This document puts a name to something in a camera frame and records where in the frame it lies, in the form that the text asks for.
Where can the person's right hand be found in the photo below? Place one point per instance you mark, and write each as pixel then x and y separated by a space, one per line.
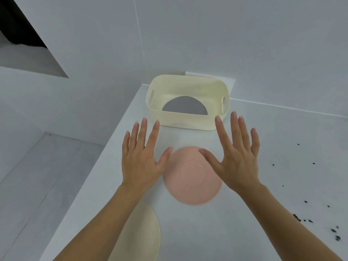
pixel 239 165

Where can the person's left hand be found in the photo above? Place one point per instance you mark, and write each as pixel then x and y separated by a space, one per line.
pixel 140 167

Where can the person's left thumb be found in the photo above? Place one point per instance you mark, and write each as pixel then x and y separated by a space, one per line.
pixel 164 157

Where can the person's right little finger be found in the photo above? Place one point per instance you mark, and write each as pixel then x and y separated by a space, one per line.
pixel 255 141

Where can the person's left little finger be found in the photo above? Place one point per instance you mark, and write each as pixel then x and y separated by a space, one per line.
pixel 126 145

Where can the person's left middle finger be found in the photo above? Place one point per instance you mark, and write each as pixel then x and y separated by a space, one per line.
pixel 142 135

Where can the person's right thumb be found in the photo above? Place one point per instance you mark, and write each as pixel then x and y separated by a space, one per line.
pixel 210 158

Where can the person's right middle finger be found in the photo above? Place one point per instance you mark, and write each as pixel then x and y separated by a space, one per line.
pixel 236 130

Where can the person's left forearm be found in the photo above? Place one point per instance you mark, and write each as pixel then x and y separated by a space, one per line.
pixel 108 222

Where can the person's right forearm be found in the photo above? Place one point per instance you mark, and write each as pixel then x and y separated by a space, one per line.
pixel 282 222

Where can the pink round plate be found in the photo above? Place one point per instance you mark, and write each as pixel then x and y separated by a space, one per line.
pixel 190 184

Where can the cream plastic basket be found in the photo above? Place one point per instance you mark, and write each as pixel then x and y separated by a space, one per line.
pixel 185 116

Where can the grey round plate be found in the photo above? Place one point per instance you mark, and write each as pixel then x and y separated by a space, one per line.
pixel 187 105

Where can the cream round plate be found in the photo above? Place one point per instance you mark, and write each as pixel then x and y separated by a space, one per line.
pixel 141 236

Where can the scattered black seeds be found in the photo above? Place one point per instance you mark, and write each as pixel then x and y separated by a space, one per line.
pixel 307 212

